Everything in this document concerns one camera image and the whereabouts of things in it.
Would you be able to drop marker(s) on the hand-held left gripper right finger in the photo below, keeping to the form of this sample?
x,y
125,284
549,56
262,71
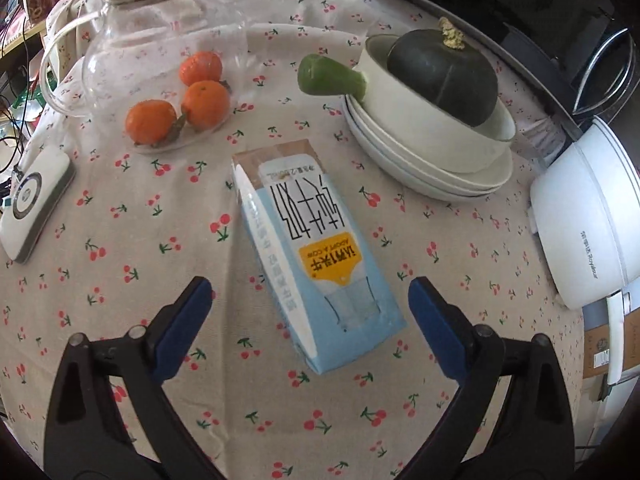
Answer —
x,y
435,330

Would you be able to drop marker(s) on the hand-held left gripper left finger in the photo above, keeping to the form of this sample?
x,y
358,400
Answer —
x,y
182,330

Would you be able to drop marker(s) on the light blue milk carton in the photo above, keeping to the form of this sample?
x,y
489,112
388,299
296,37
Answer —
x,y
315,240

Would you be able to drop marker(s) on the cherry print tablecloth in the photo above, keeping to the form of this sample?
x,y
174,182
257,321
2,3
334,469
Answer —
x,y
150,240

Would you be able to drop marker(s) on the white plate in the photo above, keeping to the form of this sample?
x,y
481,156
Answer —
x,y
480,176
440,191

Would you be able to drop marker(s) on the cardboard box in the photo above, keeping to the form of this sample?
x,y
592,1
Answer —
x,y
600,345

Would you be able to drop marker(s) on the white electric cooking pot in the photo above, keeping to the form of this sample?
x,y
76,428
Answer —
x,y
580,230

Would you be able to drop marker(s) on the white flat electronic device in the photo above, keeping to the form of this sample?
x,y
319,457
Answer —
x,y
35,200

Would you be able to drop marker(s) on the dark green kabocha squash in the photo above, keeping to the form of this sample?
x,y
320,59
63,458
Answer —
x,y
440,75

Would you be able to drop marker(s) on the glass teapot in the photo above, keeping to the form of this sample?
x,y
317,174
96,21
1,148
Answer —
x,y
145,50

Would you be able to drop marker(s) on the black microwave oven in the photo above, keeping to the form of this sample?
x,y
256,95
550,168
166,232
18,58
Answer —
x,y
500,0

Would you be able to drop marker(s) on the glass jar with red contents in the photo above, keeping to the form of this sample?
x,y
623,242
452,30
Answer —
x,y
35,2

